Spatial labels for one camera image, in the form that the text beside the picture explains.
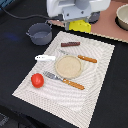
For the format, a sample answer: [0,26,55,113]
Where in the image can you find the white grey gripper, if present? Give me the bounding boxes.
[47,0,111,30]

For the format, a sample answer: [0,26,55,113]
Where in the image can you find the grey pot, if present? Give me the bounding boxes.
[26,21,52,45]
[89,12,100,24]

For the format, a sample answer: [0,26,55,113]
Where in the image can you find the red toy tomato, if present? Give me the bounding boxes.
[31,73,44,88]

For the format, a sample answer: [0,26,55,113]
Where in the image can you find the yellow toy cheese wedge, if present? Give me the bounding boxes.
[69,20,91,33]

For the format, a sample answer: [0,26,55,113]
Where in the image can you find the grey pot on stove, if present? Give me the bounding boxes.
[89,12,100,24]

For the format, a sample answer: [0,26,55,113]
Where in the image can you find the brown toy stove board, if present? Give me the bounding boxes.
[52,0,128,42]

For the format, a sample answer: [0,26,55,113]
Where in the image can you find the beige bowl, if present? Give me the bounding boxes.
[116,4,128,31]

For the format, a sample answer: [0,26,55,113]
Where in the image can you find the round wooden plate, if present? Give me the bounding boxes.
[55,55,83,79]

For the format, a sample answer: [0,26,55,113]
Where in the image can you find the woven grey placemat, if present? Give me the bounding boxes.
[13,32,114,128]

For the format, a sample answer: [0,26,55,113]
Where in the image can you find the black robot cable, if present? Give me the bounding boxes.
[0,4,51,21]

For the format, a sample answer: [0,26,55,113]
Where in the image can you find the toy knife wooden handle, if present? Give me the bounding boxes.
[59,49,98,64]

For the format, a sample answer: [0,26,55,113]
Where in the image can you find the toy fork wooden handle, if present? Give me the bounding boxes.
[43,71,85,90]

